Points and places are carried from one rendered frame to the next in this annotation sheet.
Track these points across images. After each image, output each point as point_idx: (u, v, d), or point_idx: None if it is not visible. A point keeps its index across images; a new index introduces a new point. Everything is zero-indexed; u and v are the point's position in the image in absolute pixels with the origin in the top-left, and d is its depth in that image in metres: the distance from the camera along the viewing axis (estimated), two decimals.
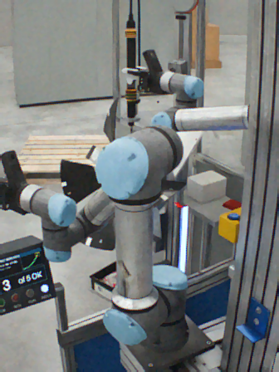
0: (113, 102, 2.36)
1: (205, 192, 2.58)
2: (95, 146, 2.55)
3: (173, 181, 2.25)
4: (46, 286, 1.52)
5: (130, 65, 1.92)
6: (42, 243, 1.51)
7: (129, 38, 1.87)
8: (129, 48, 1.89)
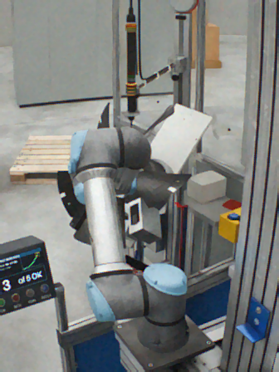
0: (173, 108, 2.09)
1: (205, 192, 2.58)
2: None
3: None
4: (46, 286, 1.52)
5: (130, 59, 1.91)
6: (42, 243, 1.51)
7: (129, 32, 1.86)
8: (129, 41, 1.88)
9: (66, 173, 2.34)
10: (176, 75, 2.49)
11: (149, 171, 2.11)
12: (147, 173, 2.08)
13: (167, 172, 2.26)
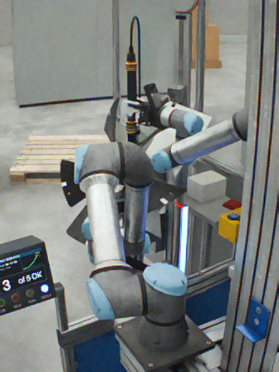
0: None
1: (205, 192, 2.58)
2: None
3: (173, 181, 2.25)
4: (46, 286, 1.52)
5: (130, 97, 1.97)
6: (42, 243, 1.51)
7: (129, 70, 1.93)
8: (129, 80, 1.94)
9: (70, 163, 2.35)
10: (175, 105, 2.56)
11: None
12: None
13: (167, 172, 2.26)
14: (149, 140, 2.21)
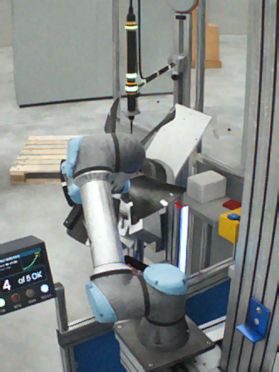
0: (151, 212, 1.93)
1: (205, 192, 2.58)
2: None
3: (173, 181, 2.25)
4: (46, 286, 1.52)
5: (130, 58, 1.90)
6: (42, 243, 1.51)
7: (129, 31, 1.86)
8: (129, 41, 1.88)
9: (115, 110, 2.29)
10: (176, 74, 2.49)
11: (115, 203, 2.16)
12: None
13: (167, 172, 2.26)
14: (151, 179, 2.10)
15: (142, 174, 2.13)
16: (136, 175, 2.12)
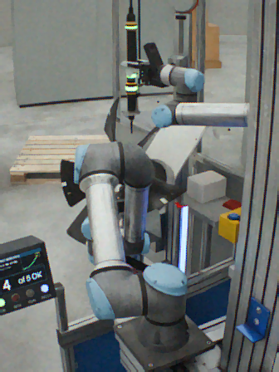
0: (151, 209, 1.92)
1: (205, 192, 2.58)
2: None
3: (173, 181, 2.25)
4: (46, 286, 1.52)
5: (130, 58, 1.90)
6: (42, 243, 1.51)
7: (129, 31, 1.86)
8: (129, 41, 1.88)
9: (115, 110, 2.29)
10: None
11: None
12: None
13: (167, 172, 2.26)
14: None
15: None
16: None
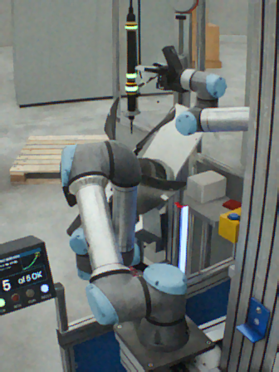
0: (152, 208, 1.91)
1: (205, 192, 2.58)
2: None
3: (173, 181, 2.25)
4: (46, 286, 1.52)
5: (130, 58, 1.90)
6: (42, 243, 1.51)
7: (129, 31, 1.86)
8: (129, 41, 1.88)
9: (115, 110, 2.29)
10: None
11: None
12: None
13: (167, 172, 2.26)
14: (151, 178, 2.10)
15: (142, 174, 2.13)
16: None
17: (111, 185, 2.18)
